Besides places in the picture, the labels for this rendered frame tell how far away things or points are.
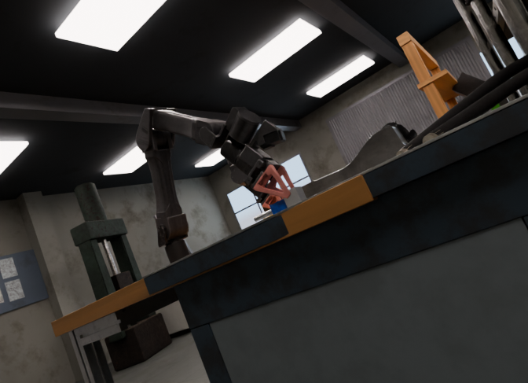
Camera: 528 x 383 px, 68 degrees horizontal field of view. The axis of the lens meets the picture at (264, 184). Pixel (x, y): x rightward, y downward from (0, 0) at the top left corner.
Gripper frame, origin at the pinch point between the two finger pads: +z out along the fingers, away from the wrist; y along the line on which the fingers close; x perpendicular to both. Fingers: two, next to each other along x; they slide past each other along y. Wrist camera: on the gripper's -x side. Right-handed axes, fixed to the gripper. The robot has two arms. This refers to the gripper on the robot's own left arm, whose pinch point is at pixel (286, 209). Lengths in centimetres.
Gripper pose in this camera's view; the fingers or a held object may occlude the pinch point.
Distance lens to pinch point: 133.0
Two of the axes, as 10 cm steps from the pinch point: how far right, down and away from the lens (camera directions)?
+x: -5.6, 8.1, 1.7
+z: 7.7, 5.9, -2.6
